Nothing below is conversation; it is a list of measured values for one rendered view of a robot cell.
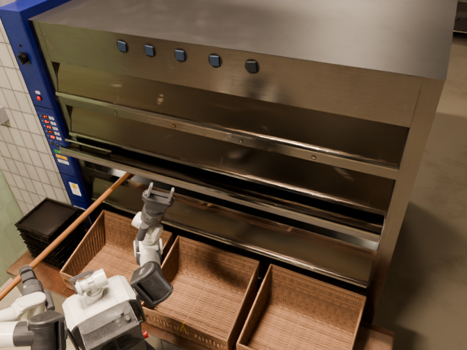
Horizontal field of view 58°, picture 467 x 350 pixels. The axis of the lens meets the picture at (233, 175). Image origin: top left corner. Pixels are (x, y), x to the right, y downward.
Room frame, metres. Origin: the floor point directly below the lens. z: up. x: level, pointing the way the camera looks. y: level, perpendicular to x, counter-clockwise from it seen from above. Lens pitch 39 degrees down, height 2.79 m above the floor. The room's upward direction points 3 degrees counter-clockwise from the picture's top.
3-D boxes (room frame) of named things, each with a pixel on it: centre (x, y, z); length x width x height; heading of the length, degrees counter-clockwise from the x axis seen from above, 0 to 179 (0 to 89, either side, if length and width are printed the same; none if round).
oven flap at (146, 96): (1.75, 0.12, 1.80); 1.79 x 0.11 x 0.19; 64
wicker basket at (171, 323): (1.49, 0.22, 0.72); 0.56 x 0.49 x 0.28; 64
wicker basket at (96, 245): (1.76, 0.75, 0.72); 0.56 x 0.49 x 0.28; 63
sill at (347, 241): (1.77, 0.11, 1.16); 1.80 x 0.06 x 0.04; 64
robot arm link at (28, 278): (1.20, 0.94, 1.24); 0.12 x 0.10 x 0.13; 29
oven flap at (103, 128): (1.75, 0.12, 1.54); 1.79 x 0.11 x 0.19; 64
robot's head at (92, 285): (1.01, 0.56, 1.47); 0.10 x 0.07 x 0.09; 119
